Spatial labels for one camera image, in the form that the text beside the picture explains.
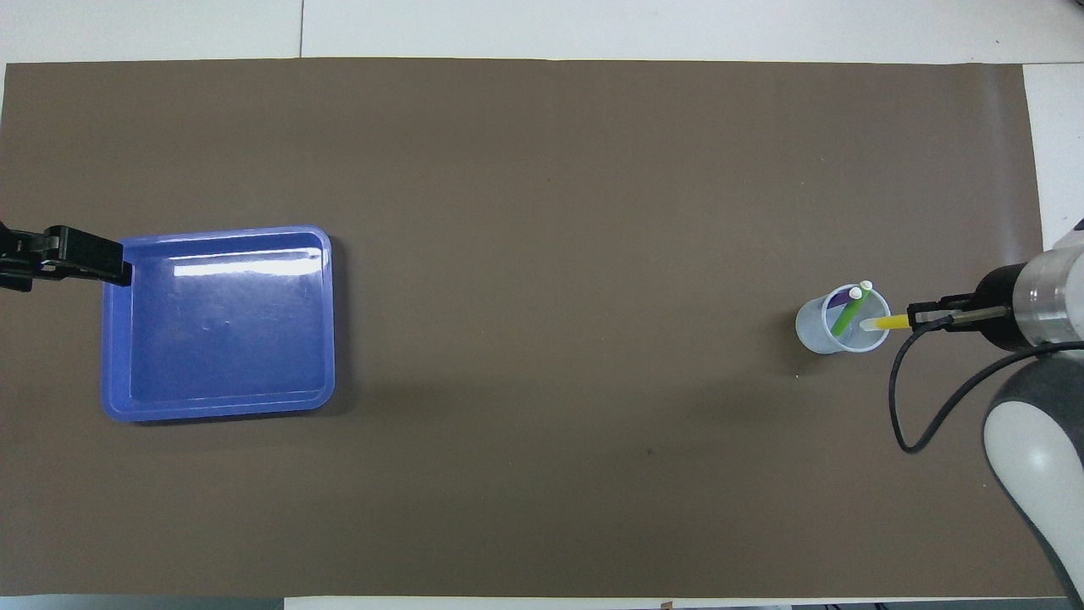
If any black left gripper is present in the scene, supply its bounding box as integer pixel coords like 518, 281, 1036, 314
0, 222, 134, 293

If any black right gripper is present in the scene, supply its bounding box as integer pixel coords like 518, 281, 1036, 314
908, 264, 1034, 352

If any green pen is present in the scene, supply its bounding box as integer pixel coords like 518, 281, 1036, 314
830, 288, 865, 337

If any purple pen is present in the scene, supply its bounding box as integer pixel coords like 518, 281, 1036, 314
826, 280, 875, 310

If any blue plastic tray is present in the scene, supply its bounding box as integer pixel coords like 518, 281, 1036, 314
101, 225, 336, 423

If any translucent plastic cup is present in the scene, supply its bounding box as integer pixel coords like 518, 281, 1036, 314
795, 283, 892, 355

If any brown table mat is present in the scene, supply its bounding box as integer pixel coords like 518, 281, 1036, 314
0, 58, 1044, 598

